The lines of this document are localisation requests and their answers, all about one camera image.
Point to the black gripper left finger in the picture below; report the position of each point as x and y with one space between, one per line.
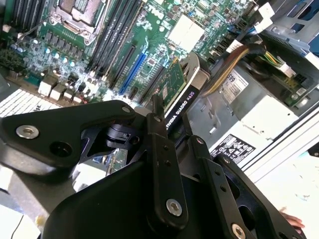
49 129

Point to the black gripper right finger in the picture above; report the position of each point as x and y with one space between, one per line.
236 204

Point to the green graphics card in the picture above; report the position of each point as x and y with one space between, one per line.
174 79

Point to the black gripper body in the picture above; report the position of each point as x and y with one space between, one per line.
112 204

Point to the person's hand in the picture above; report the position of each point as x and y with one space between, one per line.
292 219

